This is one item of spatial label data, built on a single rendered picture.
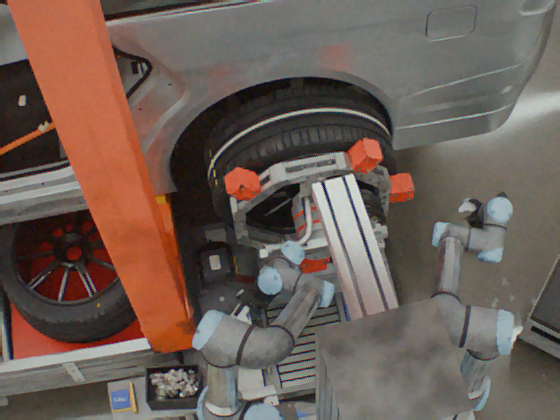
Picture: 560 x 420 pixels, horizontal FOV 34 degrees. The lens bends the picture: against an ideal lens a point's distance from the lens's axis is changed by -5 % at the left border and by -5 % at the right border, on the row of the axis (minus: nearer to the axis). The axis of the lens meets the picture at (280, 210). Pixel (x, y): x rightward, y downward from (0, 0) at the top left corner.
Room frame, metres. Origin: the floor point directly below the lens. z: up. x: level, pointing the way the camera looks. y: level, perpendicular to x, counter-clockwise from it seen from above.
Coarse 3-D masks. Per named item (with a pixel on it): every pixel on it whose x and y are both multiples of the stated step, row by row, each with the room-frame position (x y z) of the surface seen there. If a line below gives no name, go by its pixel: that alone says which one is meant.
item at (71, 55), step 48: (48, 0) 1.23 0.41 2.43; (96, 0) 1.34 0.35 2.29; (48, 48) 1.22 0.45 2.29; (96, 48) 1.23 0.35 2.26; (48, 96) 1.22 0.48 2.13; (96, 96) 1.23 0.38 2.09; (96, 144) 1.23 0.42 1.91; (96, 192) 1.22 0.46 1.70; (144, 192) 1.24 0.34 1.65; (144, 240) 1.23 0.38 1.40; (144, 288) 1.22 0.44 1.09; (192, 336) 1.24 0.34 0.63
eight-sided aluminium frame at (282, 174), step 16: (304, 160) 1.62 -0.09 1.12; (320, 160) 1.61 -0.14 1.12; (336, 160) 1.61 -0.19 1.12; (272, 176) 1.58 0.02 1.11; (288, 176) 1.56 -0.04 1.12; (304, 176) 1.56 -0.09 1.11; (320, 176) 1.57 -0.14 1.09; (368, 176) 1.59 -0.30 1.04; (384, 176) 1.62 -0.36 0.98; (272, 192) 1.55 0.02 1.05; (384, 192) 1.60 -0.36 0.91; (240, 208) 1.54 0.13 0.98; (384, 208) 1.60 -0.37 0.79; (240, 224) 1.54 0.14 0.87; (240, 240) 1.53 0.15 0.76; (256, 240) 1.54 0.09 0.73; (272, 240) 1.59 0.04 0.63; (288, 240) 1.59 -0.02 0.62
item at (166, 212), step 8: (168, 200) 1.76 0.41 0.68; (160, 208) 1.73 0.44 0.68; (168, 208) 1.73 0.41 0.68; (168, 216) 1.70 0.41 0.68; (168, 224) 1.66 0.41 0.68; (168, 232) 1.62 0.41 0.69; (176, 232) 1.67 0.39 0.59; (176, 240) 1.60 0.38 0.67; (176, 248) 1.56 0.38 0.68; (176, 256) 1.53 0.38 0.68; (176, 264) 1.50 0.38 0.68; (184, 280) 1.48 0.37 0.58
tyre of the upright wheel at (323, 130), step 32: (288, 96) 1.83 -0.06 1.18; (320, 96) 1.83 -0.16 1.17; (352, 96) 1.86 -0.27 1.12; (224, 128) 1.80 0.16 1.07; (256, 128) 1.74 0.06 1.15; (288, 128) 1.71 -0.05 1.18; (320, 128) 1.70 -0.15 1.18; (352, 128) 1.72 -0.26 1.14; (384, 128) 1.80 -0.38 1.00; (224, 160) 1.69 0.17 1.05; (256, 160) 1.63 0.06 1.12; (384, 160) 1.68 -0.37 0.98; (224, 192) 1.61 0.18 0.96
